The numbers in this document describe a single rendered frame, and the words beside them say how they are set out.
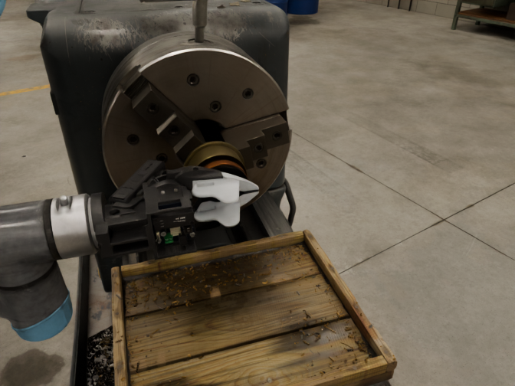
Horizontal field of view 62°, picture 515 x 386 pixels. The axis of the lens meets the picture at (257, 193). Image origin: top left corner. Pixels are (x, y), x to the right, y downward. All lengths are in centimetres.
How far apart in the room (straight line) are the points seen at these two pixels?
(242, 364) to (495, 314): 160
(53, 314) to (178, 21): 52
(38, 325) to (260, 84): 46
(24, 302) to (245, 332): 30
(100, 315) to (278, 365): 68
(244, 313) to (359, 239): 165
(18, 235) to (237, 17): 54
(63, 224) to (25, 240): 4
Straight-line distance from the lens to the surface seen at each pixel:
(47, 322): 63
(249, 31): 85
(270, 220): 90
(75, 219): 53
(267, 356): 64
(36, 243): 54
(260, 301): 70
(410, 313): 197
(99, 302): 124
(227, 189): 55
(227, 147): 63
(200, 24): 69
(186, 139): 62
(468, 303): 211
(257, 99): 71
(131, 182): 59
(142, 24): 83
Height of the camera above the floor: 140
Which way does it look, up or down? 33 degrees down
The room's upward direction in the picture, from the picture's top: straight up
